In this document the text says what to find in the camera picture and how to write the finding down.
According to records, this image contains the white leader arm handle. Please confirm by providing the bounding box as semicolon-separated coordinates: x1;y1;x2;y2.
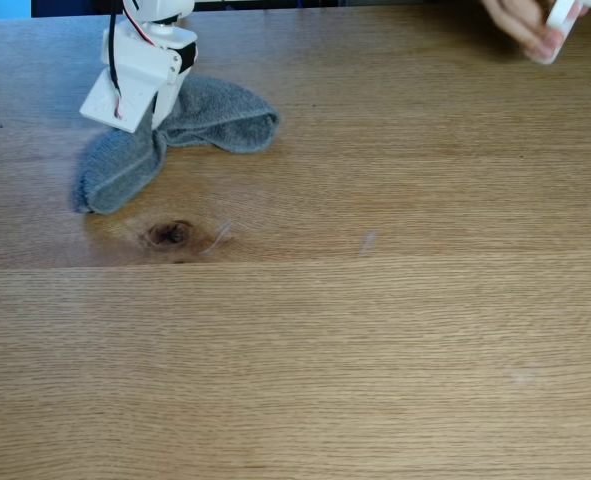
530;0;591;66

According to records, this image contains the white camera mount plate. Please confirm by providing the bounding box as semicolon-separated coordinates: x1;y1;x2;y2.
78;49;172;135

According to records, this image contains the red and white wire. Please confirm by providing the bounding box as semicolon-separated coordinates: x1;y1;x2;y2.
114;0;157;121

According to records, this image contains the blue object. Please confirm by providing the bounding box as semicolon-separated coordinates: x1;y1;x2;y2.
0;0;32;21

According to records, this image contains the whitish liquid streak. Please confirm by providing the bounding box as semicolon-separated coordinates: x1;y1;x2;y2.
197;218;235;255
358;229;378;258

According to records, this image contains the grey terry cloth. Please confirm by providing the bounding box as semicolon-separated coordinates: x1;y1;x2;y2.
72;74;281;216

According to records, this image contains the person's hand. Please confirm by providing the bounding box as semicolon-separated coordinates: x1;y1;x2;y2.
479;0;591;60

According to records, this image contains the dark furniture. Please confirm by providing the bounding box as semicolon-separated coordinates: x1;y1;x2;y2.
30;0;124;19

